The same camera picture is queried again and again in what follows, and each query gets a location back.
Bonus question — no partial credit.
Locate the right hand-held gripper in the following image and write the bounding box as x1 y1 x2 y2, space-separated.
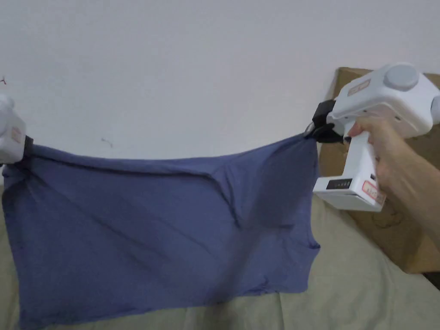
304 63 440 212

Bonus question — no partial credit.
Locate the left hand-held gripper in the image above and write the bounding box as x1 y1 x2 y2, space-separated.
0 93 35 165

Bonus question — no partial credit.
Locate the dark blue shirt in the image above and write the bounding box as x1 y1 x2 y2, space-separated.
1 132 321 330

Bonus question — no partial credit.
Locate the person's right forearm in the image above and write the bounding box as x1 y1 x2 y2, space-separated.
384 144 440 243

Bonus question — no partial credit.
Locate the person's right hand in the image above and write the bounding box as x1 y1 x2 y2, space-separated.
347 115 413 203

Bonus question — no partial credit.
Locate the brown cardboard carton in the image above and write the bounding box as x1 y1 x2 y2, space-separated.
319 67 440 274

